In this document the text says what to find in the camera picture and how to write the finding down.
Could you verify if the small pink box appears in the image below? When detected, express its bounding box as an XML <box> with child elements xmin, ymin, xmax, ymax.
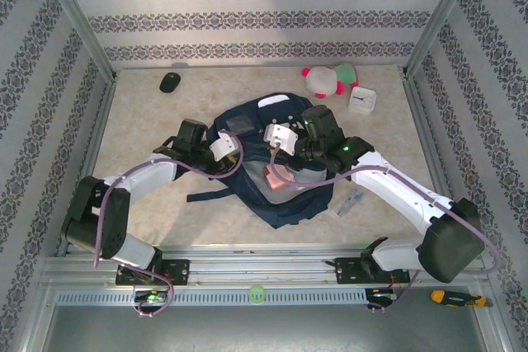
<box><xmin>262</xmin><ymin>163</ymin><xmax>290</xmax><ymax>192</ymax></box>

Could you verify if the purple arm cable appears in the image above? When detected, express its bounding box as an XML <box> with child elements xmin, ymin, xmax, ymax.
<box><xmin>92</xmin><ymin>129</ymin><xmax>244</xmax><ymax>320</ymax></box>
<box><xmin>271</xmin><ymin>143</ymin><xmax>504</xmax><ymax>312</ymax></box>

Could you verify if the small electronics board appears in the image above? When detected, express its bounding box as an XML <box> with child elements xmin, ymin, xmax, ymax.
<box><xmin>134</xmin><ymin>290</ymin><xmax>168</xmax><ymax>303</ymax></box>
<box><xmin>365</xmin><ymin>287</ymin><xmax>398</xmax><ymax>312</ymax></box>

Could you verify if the aluminium side rail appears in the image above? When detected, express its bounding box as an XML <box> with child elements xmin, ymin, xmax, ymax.
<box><xmin>55</xmin><ymin>75</ymin><xmax>120</xmax><ymax>258</ymax></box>
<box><xmin>400</xmin><ymin>73</ymin><xmax>469</xmax><ymax>256</ymax></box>

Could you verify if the slotted grey cable duct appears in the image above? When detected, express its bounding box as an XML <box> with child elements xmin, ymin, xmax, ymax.
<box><xmin>55</xmin><ymin>288</ymin><xmax>368</xmax><ymax>307</ymax></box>

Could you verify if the yellow black utility knife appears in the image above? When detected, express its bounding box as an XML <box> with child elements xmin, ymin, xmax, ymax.
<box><xmin>430</xmin><ymin>289</ymin><xmax>494</xmax><ymax>309</ymax></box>

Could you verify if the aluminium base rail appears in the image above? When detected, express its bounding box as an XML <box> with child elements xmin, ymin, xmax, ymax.
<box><xmin>40</xmin><ymin>244</ymin><xmax>483</xmax><ymax>287</ymax></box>

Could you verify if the black computer mouse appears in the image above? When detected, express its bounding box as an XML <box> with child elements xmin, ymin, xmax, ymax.
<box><xmin>159</xmin><ymin>73</ymin><xmax>182</xmax><ymax>94</ymax></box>

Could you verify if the navy blue backpack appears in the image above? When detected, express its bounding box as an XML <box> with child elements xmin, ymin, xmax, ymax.
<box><xmin>185</xmin><ymin>93</ymin><xmax>336</xmax><ymax>230</ymax></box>

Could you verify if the aluminium frame post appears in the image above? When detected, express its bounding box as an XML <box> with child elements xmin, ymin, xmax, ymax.
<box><xmin>403</xmin><ymin>0</ymin><xmax>484</xmax><ymax>79</ymax></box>
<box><xmin>35</xmin><ymin>0</ymin><xmax>119</xmax><ymax>81</ymax></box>

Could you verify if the green tape roll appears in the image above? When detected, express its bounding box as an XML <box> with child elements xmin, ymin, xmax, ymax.
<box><xmin>248</xmin><ymin>284</ymin><xmax>267</xmax><ymax>304</ymax></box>

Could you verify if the white pink green plush toy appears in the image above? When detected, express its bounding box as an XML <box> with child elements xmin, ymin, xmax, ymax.
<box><xmin>299</xmin><ymin>63</ymin><xmax>360</xmax><ymax>101</ymax></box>

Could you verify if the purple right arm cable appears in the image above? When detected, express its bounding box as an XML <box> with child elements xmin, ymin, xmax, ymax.
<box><xmin>271</xmin><ymin>143</ymin><xmax>504</xmax><ymax>312</ymax></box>

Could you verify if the white square alarm clock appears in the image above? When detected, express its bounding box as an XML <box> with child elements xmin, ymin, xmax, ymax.
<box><xmin>347</xmin><ymin>85</ymin><xmax>378</xmax><ymax>115</ymax></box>

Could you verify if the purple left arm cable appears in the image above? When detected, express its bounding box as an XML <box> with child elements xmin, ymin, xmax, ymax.
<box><xmin>92</xmin><ymin>129</ymin><xmax>244</xmax><ymax>320</ymax></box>

